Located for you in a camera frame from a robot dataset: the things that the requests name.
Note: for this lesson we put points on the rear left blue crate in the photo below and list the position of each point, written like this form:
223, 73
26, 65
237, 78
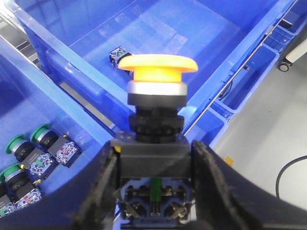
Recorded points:
99, 47

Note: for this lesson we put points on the green mushroom push button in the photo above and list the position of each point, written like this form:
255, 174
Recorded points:
61, 147

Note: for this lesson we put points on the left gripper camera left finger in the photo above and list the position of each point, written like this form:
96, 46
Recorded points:
86, 202

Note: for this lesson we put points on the red mushroom push button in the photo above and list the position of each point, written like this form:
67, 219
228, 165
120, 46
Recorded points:
117, 54

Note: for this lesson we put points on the left blue plastic crate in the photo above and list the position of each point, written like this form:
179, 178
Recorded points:
28, 98

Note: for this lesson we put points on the lower right blue crate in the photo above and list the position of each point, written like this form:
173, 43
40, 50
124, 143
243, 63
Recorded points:
291, 25

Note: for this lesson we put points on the yellow floor tape mark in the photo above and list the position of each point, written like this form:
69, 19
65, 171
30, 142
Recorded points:
229, 161

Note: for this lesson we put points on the yellow mushroom push button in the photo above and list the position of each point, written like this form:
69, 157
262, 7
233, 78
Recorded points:
154, 158

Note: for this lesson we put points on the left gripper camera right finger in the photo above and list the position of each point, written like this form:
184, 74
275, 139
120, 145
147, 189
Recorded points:
225, 200

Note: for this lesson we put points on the grey wheeled cart base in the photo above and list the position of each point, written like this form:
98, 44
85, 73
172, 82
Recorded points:
293, 56

